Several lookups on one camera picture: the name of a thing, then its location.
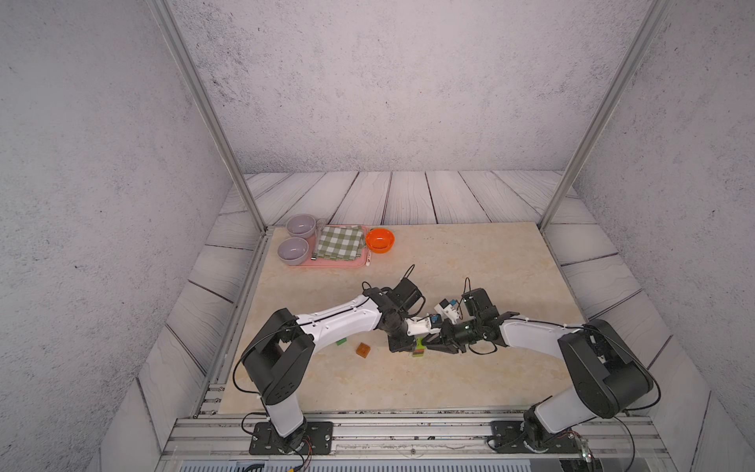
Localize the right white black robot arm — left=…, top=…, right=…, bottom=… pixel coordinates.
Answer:
left=407, top=288, right=657, bottom=450

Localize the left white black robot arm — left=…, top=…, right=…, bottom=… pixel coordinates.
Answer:
left=237, top=277, right=426, bottom=441

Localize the brown lego brick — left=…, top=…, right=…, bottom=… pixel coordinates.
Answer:
left=355, top=343, right=371, bottom=359

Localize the orange bowl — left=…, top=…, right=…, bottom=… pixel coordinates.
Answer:
left=366, top=227, right=395, bottom=254

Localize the green checkered cloth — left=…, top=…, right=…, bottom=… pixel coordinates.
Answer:
left=315, top=225, right=366, bottom=262

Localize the pink tray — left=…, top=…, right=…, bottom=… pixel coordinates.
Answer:
left=301, top=225, right=369, bottom=269

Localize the front lavender bowl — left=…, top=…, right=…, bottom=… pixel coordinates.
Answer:
left=276, top=237, right=312, bottom=267

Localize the lavender bowl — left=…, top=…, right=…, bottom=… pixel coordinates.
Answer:
left=286, top=214, right=318, bottom=239
left=276, top=237, right=312, bottom=267

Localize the rear lavender bowl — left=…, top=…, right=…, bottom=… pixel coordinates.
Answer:
left=286, top=214, right=318, bottom=239

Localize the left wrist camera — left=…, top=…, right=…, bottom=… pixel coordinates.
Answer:
left=406, top=314, right=442, bottom=336

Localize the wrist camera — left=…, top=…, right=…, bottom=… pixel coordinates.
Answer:
left=406, top=314, right=442, bottom=336
left=435, top=299, right=463, bottom=325

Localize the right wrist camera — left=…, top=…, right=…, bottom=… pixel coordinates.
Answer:
left=435, top=299, right=463, bottom=325

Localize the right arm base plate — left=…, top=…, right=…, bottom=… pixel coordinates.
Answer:
left=486, top=421, right=580, bottom=454

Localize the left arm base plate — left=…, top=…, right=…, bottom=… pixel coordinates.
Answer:
left=249, top=420, right=334, bottom=455

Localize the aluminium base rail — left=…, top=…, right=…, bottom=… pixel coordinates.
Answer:
left=160, top=410, right=676, bottom=471

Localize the right aluminium frame post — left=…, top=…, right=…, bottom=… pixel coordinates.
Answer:
left=538, top=0, right=672, bottom=234

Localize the aluminium frame post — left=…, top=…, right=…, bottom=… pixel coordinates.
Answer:
left=538, top=0, right=672, bottom=234
left=147, top=0, right=267, bottom=233

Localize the left aluminium frame post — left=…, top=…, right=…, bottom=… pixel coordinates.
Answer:
left=147, top=0, right=267, bottom=233

